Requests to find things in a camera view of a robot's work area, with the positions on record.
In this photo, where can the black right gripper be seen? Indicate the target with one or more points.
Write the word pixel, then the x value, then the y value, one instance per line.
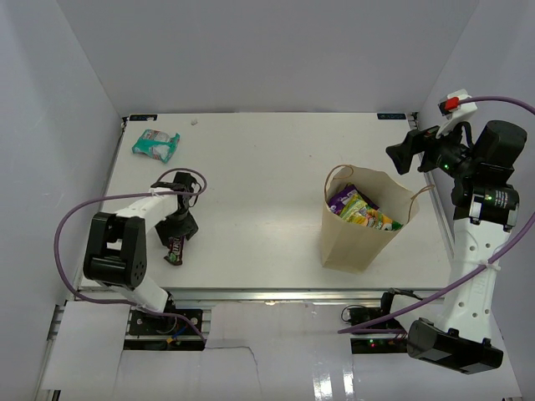
pixel 417 142

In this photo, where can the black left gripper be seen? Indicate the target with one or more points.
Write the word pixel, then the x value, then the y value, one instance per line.
pixel 187 229

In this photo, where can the brown M&M's packet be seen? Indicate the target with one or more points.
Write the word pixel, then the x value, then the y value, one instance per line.
pixel 175 246

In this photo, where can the green Fox's candy bag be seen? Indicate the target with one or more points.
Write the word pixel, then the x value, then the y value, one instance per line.
pixel 359 212

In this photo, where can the purple Fox's candy bag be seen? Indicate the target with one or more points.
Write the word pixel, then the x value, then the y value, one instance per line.
pixel 338 201

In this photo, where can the brown paper bag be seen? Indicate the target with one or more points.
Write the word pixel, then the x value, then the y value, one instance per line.
pixel 348 247

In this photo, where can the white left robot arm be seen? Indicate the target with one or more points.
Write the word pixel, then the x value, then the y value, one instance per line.
pixel 116 252

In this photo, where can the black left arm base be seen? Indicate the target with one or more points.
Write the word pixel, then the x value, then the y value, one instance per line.
pixel 142 324

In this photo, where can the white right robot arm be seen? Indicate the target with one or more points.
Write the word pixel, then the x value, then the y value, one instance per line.
pixel 486 206

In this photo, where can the dark blue logo sticker right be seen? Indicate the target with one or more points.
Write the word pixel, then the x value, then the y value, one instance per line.
pixel 391 116

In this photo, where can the dark blue logo sticker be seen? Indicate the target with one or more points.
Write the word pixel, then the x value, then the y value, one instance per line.
pixel 391 116
pixel 143 117

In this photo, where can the teal tissue packet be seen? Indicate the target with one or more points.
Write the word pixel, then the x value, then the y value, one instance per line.
pixel 156 144

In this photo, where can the dark blue logo sticker left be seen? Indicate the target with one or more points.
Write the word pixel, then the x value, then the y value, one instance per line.
pixel 143 117

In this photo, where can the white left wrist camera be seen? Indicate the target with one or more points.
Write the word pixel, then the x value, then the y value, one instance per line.
pixel 191 184

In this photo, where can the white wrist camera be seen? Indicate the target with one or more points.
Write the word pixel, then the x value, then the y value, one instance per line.
pixel 191 184
pixel 455 112

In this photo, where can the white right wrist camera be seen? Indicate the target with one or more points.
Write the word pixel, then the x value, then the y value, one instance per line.
pixel 455 112

